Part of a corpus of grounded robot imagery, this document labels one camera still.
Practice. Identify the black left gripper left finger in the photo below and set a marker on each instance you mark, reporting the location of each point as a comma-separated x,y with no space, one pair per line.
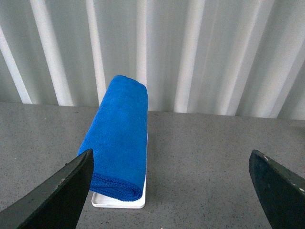
56,203

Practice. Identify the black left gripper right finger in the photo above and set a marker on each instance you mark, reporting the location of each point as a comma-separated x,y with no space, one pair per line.
280,191

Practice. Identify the blue microfiber cloth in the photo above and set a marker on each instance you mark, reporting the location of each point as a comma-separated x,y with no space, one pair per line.
118,138

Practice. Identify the white towel rack with wooden bars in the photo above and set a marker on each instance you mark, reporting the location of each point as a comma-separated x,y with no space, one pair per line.
103,201

